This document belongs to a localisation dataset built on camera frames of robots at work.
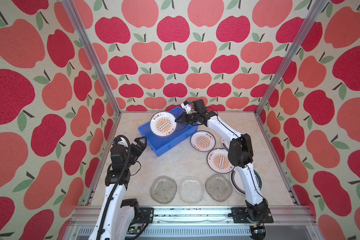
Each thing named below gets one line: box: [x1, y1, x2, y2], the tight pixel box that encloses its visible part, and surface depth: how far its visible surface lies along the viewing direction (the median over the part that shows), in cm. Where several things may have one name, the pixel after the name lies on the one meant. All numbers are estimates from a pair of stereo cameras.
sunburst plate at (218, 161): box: [207, 148, 235, 175], surface depth 93 cm
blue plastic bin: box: [138, 106, 200, 157], surface depth 94 cm
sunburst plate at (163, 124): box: [149, 111, 178, 138], surface depth 95 cm
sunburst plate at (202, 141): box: [190, 130, 216, 153], surface depth 104 cm
